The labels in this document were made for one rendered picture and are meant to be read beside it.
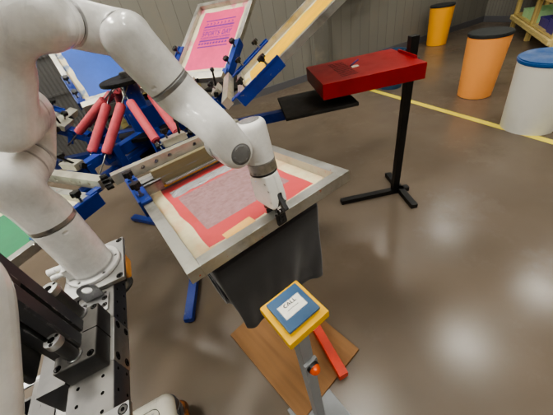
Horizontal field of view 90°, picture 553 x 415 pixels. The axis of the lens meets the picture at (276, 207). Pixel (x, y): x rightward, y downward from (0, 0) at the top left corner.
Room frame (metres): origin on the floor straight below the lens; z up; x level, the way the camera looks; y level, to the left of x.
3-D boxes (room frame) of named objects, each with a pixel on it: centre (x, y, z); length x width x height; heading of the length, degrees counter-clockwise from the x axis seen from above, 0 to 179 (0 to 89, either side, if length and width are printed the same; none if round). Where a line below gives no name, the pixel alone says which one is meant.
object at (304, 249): (0.68, 0.04, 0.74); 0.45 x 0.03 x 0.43; 119
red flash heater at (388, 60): (1.84, -0.72, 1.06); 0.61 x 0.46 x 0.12; 89
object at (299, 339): (0.38, 0.02, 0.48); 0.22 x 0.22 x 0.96; 29
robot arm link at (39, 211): (0.52, 0.48, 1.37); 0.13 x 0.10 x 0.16; 13
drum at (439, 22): (6.15, -4.04, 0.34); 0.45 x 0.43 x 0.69; 18
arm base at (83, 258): (0.50, 0.49, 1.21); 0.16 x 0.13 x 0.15; 108
